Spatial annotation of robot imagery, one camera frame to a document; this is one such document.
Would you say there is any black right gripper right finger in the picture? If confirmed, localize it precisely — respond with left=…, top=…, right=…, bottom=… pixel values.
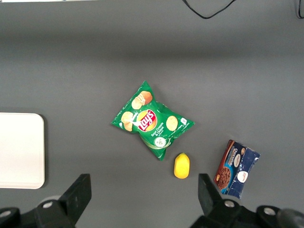
left=190, top=173, right=259, bottom=228

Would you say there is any thin black cable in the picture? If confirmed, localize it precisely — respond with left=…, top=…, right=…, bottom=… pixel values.
left=295, top=0, right=304, bottom=19

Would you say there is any green chips bag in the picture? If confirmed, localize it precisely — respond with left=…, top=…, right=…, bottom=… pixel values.
left=110, top=80, right=196, bottom=162

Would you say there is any blue chocolate cookie box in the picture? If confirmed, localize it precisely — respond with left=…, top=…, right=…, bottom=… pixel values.
left=213, top=139, right=261, bottom=200

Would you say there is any black looped table cable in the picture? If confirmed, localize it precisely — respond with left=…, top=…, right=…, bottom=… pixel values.
left=182, top=0, right=237, bottom=19

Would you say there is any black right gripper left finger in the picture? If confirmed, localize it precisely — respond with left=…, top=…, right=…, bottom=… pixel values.
left=34, top=173, right=93, bottom=228

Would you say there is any pale pink rectangular tray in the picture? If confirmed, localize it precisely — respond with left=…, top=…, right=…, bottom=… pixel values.
left=0, top=113, right=46, bottom=190

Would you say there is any yellow lemon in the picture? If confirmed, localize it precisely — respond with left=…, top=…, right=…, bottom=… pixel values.
left=173, top=152, right=191, bottom=179

